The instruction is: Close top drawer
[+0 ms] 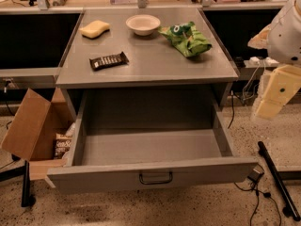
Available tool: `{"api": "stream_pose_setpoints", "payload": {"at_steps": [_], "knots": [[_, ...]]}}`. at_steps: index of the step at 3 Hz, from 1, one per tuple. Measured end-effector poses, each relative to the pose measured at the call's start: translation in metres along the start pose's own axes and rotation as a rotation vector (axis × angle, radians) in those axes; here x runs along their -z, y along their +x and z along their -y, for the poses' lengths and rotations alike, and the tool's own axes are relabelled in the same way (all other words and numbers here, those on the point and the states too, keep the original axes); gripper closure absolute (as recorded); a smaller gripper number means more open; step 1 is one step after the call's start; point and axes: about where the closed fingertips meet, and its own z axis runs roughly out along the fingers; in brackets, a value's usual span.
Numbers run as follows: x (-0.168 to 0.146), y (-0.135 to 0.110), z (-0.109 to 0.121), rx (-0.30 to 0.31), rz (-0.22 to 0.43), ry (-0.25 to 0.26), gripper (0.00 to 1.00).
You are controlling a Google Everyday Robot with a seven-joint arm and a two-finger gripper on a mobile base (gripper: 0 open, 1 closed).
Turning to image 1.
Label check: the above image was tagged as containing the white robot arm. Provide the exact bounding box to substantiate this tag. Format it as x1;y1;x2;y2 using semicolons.
247;0;301;120

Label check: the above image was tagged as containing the white power strip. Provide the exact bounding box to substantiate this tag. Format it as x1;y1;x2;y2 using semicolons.
248;56;279;66

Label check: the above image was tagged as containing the brown cardboard box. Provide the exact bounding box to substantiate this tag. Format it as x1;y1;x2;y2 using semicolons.
1;88;74;180

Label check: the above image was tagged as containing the black stand leg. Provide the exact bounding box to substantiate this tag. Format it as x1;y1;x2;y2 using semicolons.
0;162;36;207
258;141;301;221

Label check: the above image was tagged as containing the grey drawer cabinet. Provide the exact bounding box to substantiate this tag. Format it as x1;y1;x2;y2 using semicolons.
56;8;238;125

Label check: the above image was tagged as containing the yellow sponge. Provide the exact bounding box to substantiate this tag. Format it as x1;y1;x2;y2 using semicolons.
79;20;110;39

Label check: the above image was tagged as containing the grey top drawer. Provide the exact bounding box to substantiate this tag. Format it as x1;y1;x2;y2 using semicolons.
48;89;257;193

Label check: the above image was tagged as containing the green chip bag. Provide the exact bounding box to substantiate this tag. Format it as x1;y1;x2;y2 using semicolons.
158;22;212;57

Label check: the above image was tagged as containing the dark candy bar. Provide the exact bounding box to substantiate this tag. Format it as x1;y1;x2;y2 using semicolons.
89;52;129;71

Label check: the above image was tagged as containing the black stand leg right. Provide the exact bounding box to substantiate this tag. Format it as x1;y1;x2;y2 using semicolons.
258;141;301;221

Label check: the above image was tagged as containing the white bowl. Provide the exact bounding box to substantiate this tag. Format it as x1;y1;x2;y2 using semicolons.
126;14;161;36

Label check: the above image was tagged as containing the black stand leg left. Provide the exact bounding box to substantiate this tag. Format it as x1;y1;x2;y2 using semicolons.
0;162;36;207

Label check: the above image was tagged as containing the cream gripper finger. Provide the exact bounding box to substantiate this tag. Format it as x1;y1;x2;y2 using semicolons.
247;25;270;49
255;65;301;120

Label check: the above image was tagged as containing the snack package in box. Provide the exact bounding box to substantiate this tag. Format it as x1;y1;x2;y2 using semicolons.
55;134;71;159

